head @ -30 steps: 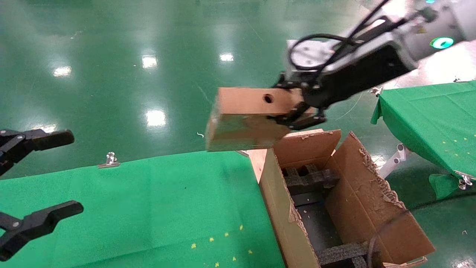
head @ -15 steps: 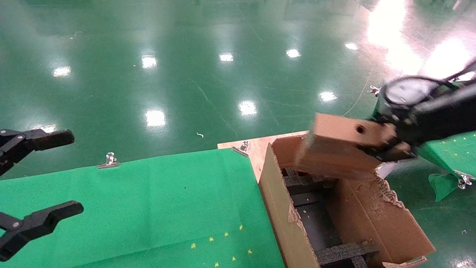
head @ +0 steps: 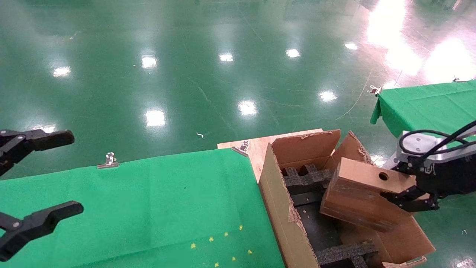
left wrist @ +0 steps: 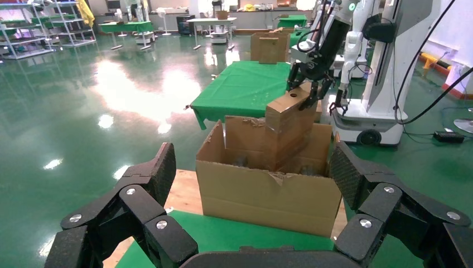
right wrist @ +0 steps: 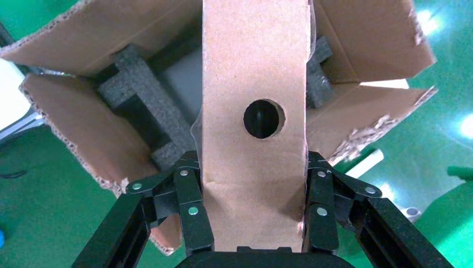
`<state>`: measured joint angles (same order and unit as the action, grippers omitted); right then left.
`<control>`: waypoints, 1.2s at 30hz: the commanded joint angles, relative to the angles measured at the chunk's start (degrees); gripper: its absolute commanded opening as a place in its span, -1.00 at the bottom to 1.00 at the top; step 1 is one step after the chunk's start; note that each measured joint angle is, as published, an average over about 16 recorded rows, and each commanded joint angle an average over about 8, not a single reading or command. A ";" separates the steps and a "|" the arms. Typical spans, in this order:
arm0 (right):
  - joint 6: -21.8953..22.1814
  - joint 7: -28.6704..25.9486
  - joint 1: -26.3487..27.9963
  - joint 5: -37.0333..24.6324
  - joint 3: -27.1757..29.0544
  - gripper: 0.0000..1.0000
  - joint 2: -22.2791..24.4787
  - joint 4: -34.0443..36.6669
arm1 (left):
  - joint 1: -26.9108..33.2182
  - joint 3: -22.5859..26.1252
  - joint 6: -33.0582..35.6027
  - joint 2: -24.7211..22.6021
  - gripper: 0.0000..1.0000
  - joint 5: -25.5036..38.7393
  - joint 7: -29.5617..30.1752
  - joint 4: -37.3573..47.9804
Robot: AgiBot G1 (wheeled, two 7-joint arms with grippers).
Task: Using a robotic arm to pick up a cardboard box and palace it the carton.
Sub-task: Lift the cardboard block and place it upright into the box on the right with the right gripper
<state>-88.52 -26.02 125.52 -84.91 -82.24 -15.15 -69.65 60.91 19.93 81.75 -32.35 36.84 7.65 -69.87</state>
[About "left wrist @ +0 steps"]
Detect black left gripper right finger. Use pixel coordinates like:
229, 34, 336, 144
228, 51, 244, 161
329, 140, 473, 268

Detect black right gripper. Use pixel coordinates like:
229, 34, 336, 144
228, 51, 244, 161
287, 18, 353, 111

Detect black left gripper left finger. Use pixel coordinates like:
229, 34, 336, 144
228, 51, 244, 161
44, 142, 199, 268

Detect small brown cardboard box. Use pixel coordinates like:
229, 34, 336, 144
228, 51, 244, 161
264, 81, 319, 171

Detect tall brown cardboard box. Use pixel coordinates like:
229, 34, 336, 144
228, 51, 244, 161
250, 31, 291, 65

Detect large open brown carton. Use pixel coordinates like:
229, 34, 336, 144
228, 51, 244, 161
195, 115, 342, 238

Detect small green tablecloth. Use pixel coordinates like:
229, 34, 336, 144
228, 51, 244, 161
189, 60, 293, 131

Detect green covered table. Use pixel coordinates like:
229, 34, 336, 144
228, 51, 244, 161
277, 14, 308, 31
98, 20, 155, 51

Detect white wheeled robot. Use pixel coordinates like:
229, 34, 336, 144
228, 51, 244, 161
328, 0, 444, 147

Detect black power adapter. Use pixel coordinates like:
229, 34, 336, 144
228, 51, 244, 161
433, 130, 466, 145

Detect white low mobile base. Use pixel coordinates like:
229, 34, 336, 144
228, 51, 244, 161
209, 30, 229, 45

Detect large green tablecloth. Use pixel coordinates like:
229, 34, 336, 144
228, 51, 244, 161
116, 210, 336, 268

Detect white round fan base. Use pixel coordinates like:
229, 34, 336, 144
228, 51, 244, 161
453, 118, 473, 135

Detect white long table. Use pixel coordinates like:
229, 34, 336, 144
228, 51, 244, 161
186, 16, 238, 51

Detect yellow black floor bumper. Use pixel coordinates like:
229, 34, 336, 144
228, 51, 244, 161
418, 51, 450, 77

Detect black cabinet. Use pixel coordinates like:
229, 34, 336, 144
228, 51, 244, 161
176, 15, 196, 36

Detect white standing fan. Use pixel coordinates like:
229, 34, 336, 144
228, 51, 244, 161
156, 7, 173, 37

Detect white metal shelf rack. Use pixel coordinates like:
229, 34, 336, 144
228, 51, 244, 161
0, 0, 55, 61
31, 0, 98, 49

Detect yellow hanging garment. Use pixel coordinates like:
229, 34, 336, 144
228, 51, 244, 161
75, 0, 96, 28

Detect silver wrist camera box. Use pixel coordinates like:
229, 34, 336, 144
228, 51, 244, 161
289, 45, 320, 64

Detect black floor cables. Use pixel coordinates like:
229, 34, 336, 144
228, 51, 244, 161
392, 0, 473, 127

